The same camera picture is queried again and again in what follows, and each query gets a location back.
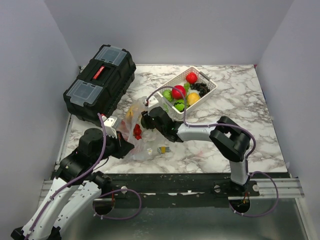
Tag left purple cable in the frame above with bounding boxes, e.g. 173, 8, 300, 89
23, 112, 108, 240

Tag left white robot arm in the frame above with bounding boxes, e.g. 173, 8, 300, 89
10, 128, 134, 240

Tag green fake watermelon ball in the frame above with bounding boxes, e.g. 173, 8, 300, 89
173, 99, 189, 113

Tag white perforated plastic basket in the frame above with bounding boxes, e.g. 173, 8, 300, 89
156, 66, 217, 120

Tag red fake apple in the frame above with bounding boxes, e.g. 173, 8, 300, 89
185, 72, 198, 85

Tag black metal mounting rail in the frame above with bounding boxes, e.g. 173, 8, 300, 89
53, 172, 304, 209

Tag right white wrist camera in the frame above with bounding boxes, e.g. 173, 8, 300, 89
144, 96, 160, 111

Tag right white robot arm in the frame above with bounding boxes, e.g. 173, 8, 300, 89
141, 106, 256, 196

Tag green fake grape bunch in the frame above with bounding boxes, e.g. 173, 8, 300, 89
183, 82, 190, 92

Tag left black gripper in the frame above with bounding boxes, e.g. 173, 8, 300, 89
92, 129, 136, 164

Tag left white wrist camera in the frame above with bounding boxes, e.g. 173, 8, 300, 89
102, 115, 121, 139

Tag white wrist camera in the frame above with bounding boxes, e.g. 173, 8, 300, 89
144, 96, 160, 111
102, 115, 121, 139

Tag dark purple fake grapes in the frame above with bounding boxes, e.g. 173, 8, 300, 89
190, 82, 210, 98

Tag black plastic toolbox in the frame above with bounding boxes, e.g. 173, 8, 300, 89
63, 44, 137, 127

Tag red fake peach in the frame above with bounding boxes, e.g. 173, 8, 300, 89
171, 85, 187, 100

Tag yellow hex key set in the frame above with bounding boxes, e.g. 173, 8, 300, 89
157, 146, 171, 154

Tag red lychee fruit bunch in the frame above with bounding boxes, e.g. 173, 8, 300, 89
133, 124, 142, 140

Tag yellow orange fake mango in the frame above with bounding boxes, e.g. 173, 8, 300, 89
125, 104, 139, 121

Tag clear plastic bag of fruits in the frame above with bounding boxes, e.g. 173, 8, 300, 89
117, 96, 161, 161

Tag green fake apple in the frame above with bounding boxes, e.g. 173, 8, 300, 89
162, 89, 174, 102

